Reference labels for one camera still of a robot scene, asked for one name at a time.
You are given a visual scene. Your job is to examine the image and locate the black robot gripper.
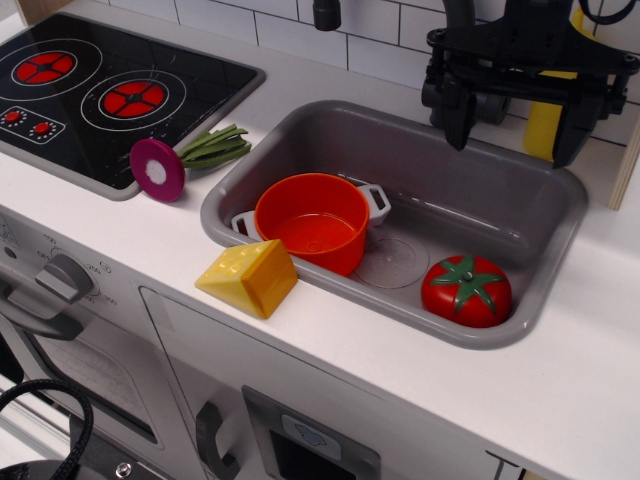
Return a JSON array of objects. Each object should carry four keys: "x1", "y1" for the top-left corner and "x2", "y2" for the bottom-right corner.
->
[{"x1": 425, "y1": 1, "x2": 639, "y2": 169}]

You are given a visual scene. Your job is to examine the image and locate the purple toy beet with leaves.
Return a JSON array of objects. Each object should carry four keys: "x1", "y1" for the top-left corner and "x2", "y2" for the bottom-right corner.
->
[{"x1": 129, "y1": 124, "x2": 252, "y2": 203}]

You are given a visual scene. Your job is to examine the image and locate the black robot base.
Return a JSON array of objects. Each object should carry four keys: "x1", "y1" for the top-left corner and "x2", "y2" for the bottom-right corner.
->
[{"x1": 0, "y1": 429, "x2": 166, "y2": 480}]

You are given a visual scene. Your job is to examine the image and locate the grey plastic sink basin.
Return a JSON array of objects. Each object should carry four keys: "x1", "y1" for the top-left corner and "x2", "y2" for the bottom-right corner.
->
[{"x1": 200, "y1": 100, "x2": 588, "y2": 349}]

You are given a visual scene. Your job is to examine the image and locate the yellow squeeze bottle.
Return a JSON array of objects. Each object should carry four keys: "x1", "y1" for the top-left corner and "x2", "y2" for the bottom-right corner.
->
[{"x1": 523, "y1": 7, "x2": 595, "y2": 162}]

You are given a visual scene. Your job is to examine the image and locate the black toy faucet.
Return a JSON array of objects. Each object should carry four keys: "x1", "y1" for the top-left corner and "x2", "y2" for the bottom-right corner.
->
[{"x1": 312, "y1": 0, "x2": 511, "y2": 128}]

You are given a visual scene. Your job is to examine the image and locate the wooden side panel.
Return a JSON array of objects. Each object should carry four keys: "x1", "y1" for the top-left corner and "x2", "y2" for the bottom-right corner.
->
[{"x1": 607, "y1": 118, "x2": 640, "y2": 211}]

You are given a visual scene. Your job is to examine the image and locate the red toy tomato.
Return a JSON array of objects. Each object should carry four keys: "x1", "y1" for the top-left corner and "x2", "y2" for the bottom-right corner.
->
[{"x1": 421, "y1": 255, "x2": 513, "y2": 328}]

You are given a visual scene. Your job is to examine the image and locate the yellow toy cheese wedge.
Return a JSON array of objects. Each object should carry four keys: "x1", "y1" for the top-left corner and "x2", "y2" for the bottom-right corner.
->
[{"x1": 195, "y1": 240, "x2": 298, "y2": 319}]

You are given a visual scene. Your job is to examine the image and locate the grey dishwasher control panel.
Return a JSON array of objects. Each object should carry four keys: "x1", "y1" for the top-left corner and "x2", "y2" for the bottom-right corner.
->
[{"x1": 242, "y1": 386, "x2": 381, "y2": 480}]

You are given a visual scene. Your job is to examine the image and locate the black toy stove top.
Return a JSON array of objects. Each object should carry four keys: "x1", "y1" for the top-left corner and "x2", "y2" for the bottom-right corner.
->
[{"x1": 1, "y1": 13, "x2": 266, "y2": 201}]

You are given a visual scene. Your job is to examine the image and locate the grey oven knob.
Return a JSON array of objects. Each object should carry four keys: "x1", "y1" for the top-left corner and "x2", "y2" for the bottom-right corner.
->
[{"x1": 35, "y1": 254, "x2": 94, "y2": 304}]

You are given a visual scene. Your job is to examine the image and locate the orange toy pot grey handles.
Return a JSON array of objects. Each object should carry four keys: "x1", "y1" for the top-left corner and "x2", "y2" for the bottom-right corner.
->
[{"x1": 231, "y1": 173, "x2": 391, "y2": 276}]

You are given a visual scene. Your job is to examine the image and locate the dark grey cabinet door handle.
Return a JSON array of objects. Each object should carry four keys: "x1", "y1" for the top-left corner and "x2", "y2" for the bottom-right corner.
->
[{"x1": 196, "y1": 402, "x2": 240, "y2": 480}]

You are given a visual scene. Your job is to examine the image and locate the grey oven door handle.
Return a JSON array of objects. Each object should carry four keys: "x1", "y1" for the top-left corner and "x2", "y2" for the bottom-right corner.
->
[{"x1": 1, "y1": 281, "x2": 84, "y2": 341}]

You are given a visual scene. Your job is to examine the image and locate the black braided cable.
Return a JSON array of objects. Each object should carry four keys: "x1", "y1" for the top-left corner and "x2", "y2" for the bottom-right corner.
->
[{"x1": 0, "y1": 378, "x2": 96, "y2": 480}]

